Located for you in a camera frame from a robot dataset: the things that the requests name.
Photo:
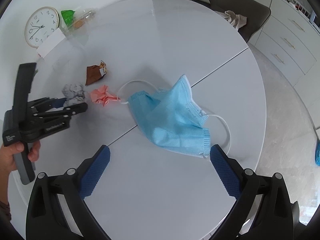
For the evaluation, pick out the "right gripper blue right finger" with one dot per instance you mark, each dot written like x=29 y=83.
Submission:
x=225 y=171

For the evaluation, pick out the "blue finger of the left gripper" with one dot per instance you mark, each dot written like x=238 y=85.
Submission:
x=75 y=109
x=58 y=103

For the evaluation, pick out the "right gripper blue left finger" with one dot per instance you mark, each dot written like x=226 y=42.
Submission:
x=90 y=171

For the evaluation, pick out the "grey newspaper ball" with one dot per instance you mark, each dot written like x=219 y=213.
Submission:
x=74 y=94

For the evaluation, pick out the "pink paper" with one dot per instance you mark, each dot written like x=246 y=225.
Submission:
x=102 y=96

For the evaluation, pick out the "brown snack wrapper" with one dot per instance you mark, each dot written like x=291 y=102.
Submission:
x=95 y=73

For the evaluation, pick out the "blue face mask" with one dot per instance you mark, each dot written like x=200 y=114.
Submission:
x=171 y=119

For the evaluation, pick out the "person left hand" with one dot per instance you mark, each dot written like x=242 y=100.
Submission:
x=7 y=155

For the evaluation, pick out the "white card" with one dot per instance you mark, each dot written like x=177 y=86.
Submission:
x=50 y=43

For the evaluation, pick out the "green plastic bag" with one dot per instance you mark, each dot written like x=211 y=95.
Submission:
x=68 y=17

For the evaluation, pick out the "clear bag with snack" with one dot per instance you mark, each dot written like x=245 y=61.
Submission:
x=82 y=16

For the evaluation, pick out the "blue plastic bag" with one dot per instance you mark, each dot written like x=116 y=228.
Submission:
x=317 y=153

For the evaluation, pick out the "white drawer cabinet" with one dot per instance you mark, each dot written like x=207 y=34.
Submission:
x=291 y=43

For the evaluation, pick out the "beige cloth on chair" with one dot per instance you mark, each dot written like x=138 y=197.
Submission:
x=235 y=20

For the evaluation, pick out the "dark grey chair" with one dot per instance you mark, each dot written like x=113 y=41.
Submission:
x=257 y=14

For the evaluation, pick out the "white round wall clock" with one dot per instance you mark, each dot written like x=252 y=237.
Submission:
x=40 y=25

